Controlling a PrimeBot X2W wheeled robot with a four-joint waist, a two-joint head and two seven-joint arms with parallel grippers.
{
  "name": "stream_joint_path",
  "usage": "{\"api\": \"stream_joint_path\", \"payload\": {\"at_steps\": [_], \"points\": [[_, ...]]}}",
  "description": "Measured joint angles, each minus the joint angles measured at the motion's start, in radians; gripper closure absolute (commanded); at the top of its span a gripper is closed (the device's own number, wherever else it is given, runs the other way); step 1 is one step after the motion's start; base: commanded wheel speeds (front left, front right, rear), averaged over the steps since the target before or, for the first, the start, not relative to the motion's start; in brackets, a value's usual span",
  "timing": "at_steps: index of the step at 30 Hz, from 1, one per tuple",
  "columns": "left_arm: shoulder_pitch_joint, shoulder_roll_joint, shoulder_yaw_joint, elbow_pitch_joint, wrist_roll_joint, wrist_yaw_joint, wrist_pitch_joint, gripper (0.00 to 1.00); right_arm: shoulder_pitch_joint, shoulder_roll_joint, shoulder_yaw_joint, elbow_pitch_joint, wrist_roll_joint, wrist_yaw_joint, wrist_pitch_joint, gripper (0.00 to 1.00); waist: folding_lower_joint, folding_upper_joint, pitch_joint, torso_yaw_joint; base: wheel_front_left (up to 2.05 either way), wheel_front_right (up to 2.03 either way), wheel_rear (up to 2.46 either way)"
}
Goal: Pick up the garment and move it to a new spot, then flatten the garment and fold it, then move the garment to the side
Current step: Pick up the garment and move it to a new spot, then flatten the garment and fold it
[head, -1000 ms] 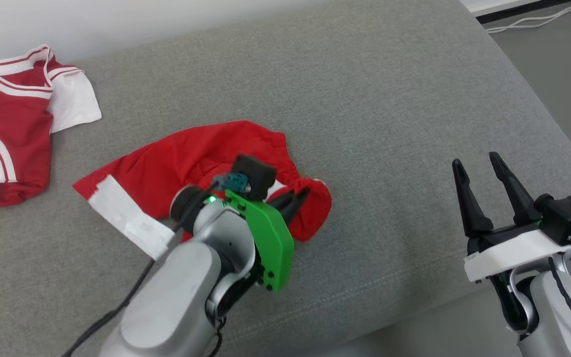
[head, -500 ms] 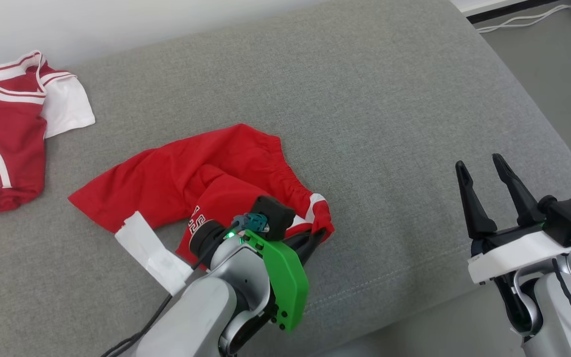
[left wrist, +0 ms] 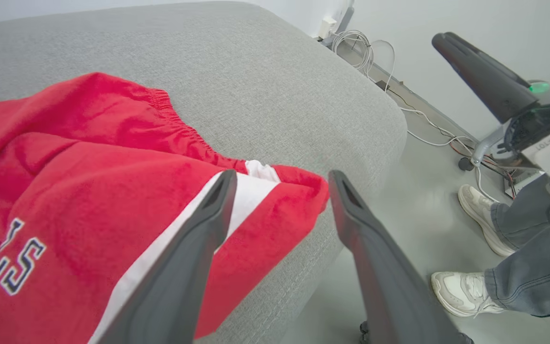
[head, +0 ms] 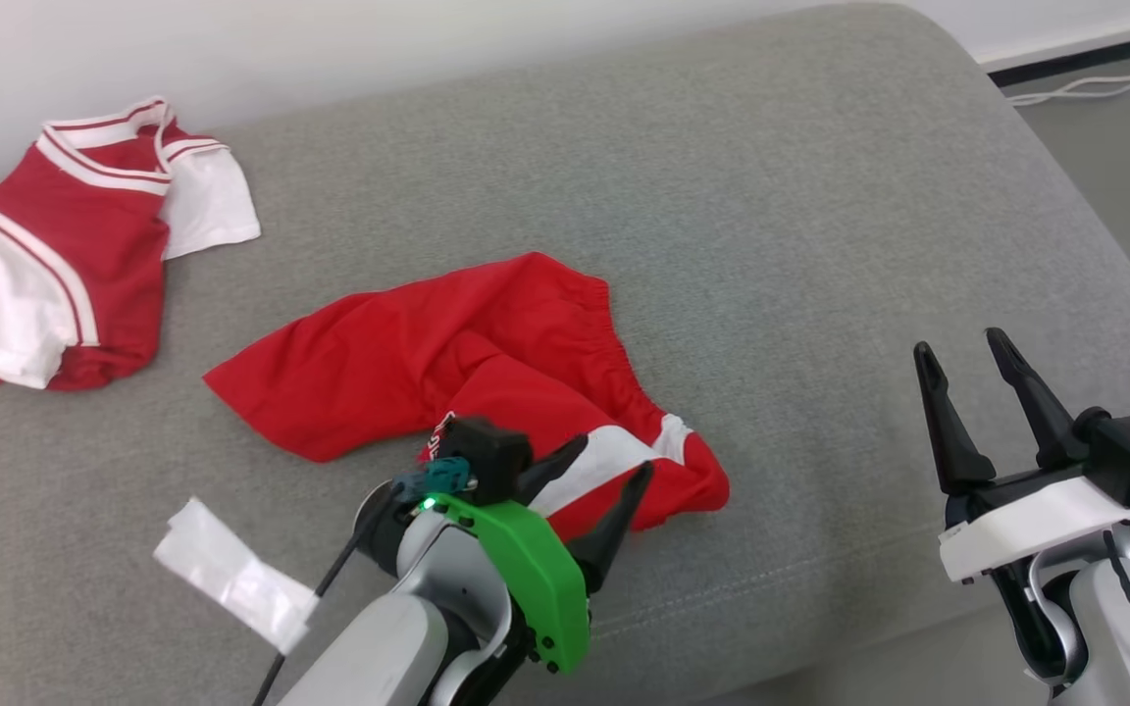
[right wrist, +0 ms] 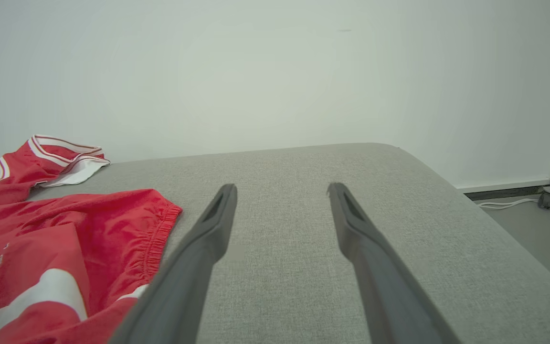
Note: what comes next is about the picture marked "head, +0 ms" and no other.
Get white floor cable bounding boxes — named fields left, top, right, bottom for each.
left=1002, top=57, right=1130, bottom=107

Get left cable with teal plug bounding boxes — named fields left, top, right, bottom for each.
left=251, top=456, right=478, bottom=706

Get black baseboard strip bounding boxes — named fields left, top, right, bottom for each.
left=987, top=27, right=1130, bottom=89

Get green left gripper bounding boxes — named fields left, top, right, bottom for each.
left=425, top=434, right=655, bottom=675

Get white tape label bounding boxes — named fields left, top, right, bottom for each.
left=153, top=497, right=321, bottom=656

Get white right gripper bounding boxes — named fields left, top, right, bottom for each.
left=912, top=328, right=1130, bottom=586

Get grey fabric sofa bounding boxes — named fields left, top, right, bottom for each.
left=0, top=0, right=1130, bottom=706

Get red shorts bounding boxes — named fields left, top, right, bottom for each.
left=202, top=252, right=731, bottom=542

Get red and white jersey shirt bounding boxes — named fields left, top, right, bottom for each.
left=0, top=95, right=262, bottom=403

